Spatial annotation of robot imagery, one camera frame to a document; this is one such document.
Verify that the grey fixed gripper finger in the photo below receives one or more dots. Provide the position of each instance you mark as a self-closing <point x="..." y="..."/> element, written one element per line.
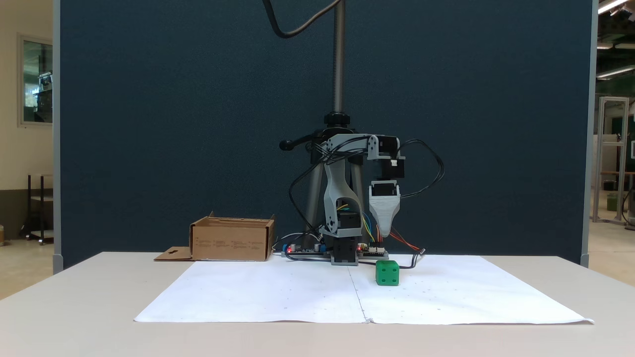
<point x="385" y="220"/>

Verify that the green die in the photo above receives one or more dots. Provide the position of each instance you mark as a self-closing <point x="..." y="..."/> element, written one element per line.
<point x="387" y="273"/>

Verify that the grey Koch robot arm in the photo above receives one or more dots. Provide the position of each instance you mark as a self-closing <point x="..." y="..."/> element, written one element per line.
<point x="335" y="193"/>

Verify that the green bin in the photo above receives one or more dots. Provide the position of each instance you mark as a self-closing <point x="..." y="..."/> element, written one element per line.
<point x="612" y="202"/>

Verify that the circuit board with blue parts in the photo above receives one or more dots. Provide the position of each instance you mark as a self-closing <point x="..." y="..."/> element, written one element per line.
<point x="302" y="253"/>

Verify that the white paper sheet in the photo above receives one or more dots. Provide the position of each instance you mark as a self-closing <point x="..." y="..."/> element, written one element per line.
<point x="273" y="292"/>

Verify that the black and silver tripod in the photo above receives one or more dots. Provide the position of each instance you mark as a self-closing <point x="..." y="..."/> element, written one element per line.
<point x="339" y="59"/>

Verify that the brown cardboard box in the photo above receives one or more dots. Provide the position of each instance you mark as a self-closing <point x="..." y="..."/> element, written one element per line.
<point x="228" y="245"/>

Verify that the dark blue partition panel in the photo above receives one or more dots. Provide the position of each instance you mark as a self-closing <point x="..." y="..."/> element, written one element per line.
<point x="149" y="124"/>

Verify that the ceiling strip light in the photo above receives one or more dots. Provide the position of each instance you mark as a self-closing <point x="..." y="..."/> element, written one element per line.
<point x="611" y="6"/>
<point x="615" y="72"/>

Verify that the black shelf cart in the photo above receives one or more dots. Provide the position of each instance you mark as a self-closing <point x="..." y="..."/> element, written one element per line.
<point x="34" y="198"/>

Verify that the silver metal frame rack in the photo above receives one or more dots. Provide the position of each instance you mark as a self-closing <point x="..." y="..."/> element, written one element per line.
<point x="603" y="148"/>

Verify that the framed wall window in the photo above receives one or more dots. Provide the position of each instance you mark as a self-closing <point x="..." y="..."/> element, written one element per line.
<point x="37" y="79"/>

